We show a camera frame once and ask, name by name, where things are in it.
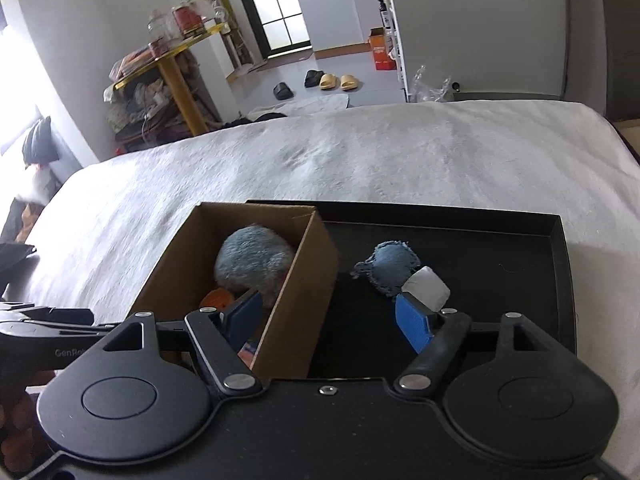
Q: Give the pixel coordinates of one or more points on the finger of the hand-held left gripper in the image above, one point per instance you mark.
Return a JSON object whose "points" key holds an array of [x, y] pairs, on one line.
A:
{"points": [[45, 317]]}

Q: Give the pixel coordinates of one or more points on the blue denim plush toy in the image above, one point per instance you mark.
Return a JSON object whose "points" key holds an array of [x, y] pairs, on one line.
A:
{"points": [[392, 267]]}

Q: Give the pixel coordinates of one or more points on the white floor towel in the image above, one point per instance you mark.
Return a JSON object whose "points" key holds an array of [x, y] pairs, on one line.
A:
{"points": [[310, 106]]}

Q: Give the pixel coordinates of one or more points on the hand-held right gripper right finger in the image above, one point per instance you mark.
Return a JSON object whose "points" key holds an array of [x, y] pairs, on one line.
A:
{"points": [[412, 322]]}

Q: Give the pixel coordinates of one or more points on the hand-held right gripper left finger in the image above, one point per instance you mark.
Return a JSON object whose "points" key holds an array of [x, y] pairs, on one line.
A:
{"points": [[245, 316]]}

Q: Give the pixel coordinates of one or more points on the red jar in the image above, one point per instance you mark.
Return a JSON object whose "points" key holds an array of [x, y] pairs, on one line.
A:
{"points": [[185, 20]]}

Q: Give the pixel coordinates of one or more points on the orange cardboard carton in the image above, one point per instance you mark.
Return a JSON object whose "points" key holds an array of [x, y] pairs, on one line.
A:
{"points": [[382, 50]]}

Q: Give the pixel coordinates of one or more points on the dark pillow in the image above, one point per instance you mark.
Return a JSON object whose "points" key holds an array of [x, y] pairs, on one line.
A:
{"points": [[37, 140]]}

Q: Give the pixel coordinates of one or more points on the tan slipper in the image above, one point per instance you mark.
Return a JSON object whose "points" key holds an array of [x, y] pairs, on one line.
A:
{"points": [[349, 82], [329, 81]]}

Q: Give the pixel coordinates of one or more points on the clear plastic bag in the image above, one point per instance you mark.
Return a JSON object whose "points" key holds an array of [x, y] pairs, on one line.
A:
{"points": [[430, 87]]}

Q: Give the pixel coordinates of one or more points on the orange plush toy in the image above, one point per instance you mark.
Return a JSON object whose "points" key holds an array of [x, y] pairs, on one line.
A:
{"points": [[217, 299]]}

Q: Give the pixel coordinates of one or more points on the grey fluffy plush toy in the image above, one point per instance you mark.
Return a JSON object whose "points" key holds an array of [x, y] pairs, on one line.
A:
{"points": [[255, 257]]}

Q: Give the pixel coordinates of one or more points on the white pillow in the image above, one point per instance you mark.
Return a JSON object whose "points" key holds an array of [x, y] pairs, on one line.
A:
{"points": [[40, 185]]}

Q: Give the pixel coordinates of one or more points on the brown cardboard box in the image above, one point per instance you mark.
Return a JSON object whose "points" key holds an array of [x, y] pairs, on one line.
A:
{"points": [[305, 300]]}

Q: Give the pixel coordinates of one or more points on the yellow round table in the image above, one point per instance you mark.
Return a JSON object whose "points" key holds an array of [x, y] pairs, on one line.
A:
{"points": [[180, 85]]}

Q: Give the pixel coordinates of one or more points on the black tray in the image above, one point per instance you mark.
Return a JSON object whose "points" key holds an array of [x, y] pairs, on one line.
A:
{"points": [[500, 270]]}

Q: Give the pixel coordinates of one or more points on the white kitchen cabinet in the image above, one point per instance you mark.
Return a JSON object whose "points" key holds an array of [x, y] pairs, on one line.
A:
{"points": [[335, 15]]}

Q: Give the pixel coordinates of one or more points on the plastic snack packets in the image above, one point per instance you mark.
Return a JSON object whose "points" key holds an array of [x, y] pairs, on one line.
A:
{"points": [[137, 60]]}

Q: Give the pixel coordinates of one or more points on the black framed glass door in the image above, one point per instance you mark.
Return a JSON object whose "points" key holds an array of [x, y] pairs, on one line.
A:
{"points": [[275, 5]]}

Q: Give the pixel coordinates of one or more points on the grey wardrobe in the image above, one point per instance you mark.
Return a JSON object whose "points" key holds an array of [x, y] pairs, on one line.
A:
{"points": [[620, 45]]}

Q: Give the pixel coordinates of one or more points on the dark clothing pile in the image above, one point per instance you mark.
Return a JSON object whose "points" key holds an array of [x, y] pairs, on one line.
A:
{"points": [[22, 222]]}

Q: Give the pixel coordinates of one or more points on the clear glass jar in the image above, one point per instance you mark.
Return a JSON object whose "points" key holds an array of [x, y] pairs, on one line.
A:
{"points": [[157, 25]]}

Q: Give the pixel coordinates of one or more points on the white shelf with bottles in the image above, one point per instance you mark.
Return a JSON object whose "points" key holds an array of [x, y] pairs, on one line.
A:
{"points": [[392, 35]]}

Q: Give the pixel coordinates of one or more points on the white soft sponge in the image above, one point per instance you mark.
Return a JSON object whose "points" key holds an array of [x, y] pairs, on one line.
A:
{"points": [[427, 287]]}

